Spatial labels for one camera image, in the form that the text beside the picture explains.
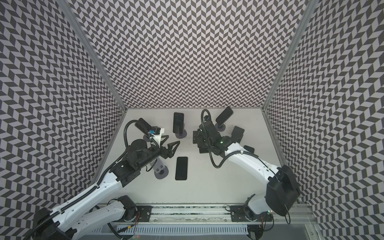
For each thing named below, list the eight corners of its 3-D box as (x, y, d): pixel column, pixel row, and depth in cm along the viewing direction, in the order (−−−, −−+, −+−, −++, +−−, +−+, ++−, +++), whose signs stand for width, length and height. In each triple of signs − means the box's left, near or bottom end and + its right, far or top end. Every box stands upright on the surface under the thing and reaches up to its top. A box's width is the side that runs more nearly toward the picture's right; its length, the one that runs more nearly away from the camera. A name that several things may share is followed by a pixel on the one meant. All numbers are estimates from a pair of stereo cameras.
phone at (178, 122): (175, 137, 104) (171, 123, 93) (176, 126, 111) (173, 112, 99) (184, 137, 104) (182, 123, 93) (185, 126, 111) (183, 112, 99)
